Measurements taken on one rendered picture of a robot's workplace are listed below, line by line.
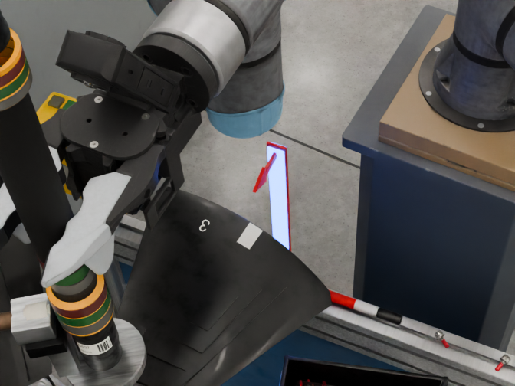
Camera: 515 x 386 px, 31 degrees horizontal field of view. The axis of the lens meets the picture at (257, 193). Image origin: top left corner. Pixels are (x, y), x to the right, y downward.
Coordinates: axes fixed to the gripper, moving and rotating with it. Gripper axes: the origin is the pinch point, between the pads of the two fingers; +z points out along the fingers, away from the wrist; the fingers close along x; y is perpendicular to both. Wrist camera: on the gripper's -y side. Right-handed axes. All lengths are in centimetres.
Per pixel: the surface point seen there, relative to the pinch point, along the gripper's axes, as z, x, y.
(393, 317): -40, -14, 63
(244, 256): -24.1, -1.3, 34.1
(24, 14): -73, 73, 68
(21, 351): 0.1, 6.2, 19.6
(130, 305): -12.8, 5.7, 32.1
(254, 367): -38, 9, 96
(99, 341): -1.8, -1.5, 14.6
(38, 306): -0.9, 2.6, 10.9
